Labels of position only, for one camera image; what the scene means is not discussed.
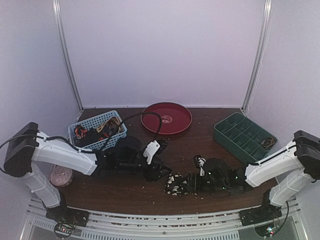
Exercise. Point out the round red tray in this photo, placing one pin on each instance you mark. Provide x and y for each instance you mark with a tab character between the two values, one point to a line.
175	118

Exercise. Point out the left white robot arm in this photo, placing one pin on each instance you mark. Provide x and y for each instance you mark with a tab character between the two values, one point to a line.
30	146

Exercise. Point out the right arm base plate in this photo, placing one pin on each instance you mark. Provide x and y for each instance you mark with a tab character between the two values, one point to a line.
265	219

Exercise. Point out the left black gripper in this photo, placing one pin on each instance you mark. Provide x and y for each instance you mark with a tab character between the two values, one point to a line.
153	175

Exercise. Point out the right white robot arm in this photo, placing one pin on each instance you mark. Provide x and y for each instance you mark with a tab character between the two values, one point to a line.
300	159

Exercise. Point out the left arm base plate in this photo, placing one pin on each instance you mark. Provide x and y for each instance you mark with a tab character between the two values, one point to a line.
66	219

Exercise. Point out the left aluminium corner post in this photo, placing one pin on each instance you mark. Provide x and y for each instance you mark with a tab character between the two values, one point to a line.
66	57

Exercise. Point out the right aluminium corner post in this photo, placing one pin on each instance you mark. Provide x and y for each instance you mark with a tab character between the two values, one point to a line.
258	59

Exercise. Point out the aluminium corner post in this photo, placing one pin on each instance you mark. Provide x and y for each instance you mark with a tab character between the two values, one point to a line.
66	57
258	59

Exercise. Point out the dark green divided organizer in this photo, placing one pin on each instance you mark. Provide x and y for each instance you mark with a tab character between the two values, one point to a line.
242	138

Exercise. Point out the rubber bands in organizer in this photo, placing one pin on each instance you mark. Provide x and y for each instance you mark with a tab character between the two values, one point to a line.
268	143

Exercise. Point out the pile of ties in basket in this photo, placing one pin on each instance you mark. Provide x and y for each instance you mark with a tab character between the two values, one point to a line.
87	136

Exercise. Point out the small patterned pink bowl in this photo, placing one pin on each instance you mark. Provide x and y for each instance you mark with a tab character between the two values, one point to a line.
61	176

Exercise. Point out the light blue plastic basket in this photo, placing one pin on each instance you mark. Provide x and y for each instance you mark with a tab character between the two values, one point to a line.
95	122

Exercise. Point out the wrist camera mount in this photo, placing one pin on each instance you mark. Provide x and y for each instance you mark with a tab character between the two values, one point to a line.
199	162
155	147

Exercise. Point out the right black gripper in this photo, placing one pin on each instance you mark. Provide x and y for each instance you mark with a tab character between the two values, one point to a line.
192	182

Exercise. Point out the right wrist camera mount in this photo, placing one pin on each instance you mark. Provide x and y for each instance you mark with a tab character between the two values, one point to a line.
199	162

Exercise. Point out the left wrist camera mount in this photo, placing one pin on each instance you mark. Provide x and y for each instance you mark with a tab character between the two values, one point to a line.
155	147

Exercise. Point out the black white floral tie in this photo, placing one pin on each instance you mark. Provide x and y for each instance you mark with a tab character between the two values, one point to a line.
178	184

